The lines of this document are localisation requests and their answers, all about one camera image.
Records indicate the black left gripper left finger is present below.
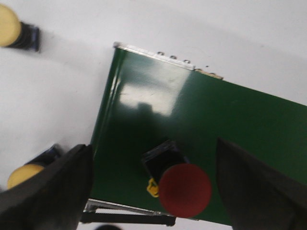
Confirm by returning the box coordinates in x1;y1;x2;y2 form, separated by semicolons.
0;145;94;230

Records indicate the green conveyor belt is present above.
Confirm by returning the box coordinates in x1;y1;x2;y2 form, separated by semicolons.
90;48;307;224

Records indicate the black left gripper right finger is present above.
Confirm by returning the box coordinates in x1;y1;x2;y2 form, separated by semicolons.
216;138;307;230

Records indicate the yellow push button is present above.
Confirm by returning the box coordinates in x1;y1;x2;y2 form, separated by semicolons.
0;4;41;52
7;144;63;189

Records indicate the black conveyor drive belt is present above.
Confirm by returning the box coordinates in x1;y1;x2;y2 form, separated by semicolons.
80;208;177;227

